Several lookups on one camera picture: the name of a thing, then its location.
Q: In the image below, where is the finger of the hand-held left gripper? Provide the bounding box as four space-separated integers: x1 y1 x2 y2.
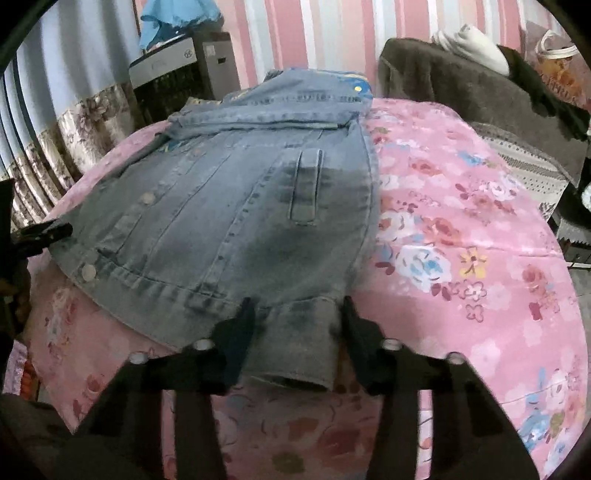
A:
11 222 74 257

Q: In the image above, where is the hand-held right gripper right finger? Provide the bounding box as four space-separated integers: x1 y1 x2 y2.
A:
342 295 541 480

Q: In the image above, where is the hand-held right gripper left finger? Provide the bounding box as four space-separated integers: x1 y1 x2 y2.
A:
69 296 257 480

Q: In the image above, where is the blue denim jacket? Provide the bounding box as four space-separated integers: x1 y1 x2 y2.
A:
48 68 382 393

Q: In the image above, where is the pink floral bed sheet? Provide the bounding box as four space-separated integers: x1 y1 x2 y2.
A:
23 97 589 480

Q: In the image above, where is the blue floral curtain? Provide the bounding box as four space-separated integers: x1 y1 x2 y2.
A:
0 9 144 232

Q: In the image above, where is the grey patterned cover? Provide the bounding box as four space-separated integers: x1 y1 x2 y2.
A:
471 122 573 222

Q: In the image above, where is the blue cloth cover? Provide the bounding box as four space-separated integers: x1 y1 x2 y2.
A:
139 0 225 49

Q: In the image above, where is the black silver water dispenser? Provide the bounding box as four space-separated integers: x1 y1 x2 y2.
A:
128 31 241 130

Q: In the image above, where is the brown blanket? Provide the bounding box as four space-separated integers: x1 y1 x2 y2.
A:
379 38 589 185

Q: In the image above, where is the black cloth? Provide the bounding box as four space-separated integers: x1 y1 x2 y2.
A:
501 46 591 139

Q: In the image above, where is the white cloth bundle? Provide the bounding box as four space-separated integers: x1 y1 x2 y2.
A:
431 25 511 77

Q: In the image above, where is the pink gift bag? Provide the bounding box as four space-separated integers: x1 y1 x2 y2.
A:
522 28 587 109

